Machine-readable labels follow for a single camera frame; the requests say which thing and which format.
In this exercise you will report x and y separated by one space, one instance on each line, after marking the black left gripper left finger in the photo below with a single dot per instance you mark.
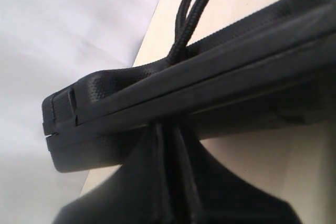
136 193

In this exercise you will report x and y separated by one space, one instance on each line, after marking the black plastic case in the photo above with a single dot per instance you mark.
273 68

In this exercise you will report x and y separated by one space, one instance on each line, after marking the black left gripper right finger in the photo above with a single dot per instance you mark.
211 193

